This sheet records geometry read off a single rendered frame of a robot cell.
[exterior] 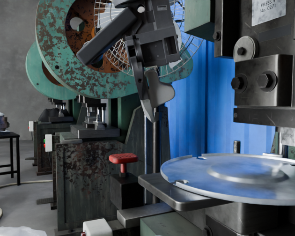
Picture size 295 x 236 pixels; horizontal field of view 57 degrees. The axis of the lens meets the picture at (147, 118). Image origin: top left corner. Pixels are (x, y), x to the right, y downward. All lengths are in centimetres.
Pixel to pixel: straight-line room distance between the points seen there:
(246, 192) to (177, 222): 26
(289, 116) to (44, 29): 146
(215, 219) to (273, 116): 20
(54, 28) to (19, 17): 549
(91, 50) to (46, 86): 296
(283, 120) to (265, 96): 6
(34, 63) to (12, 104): 362
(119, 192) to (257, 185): 36
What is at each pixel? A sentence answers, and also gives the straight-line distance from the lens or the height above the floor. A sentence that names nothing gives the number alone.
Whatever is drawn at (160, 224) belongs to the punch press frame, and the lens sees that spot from 62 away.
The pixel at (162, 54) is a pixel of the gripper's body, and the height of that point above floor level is 98.
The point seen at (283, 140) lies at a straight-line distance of 57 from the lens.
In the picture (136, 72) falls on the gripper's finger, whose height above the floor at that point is 95.
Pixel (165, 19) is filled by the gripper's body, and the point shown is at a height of 103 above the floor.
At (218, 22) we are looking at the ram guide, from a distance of 58.
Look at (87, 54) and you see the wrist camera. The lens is 45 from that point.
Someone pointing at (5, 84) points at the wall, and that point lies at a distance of 697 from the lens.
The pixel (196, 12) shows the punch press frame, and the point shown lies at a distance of 63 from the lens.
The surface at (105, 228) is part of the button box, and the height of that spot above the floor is 63.
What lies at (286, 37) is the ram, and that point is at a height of 100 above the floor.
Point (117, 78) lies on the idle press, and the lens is 175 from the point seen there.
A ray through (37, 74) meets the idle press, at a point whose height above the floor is 121.
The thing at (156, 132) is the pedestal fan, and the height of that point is 75.
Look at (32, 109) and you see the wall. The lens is 695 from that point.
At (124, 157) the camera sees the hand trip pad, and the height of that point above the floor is 76.
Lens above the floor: 90
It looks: 3 degrees down
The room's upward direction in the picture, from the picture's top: straight up
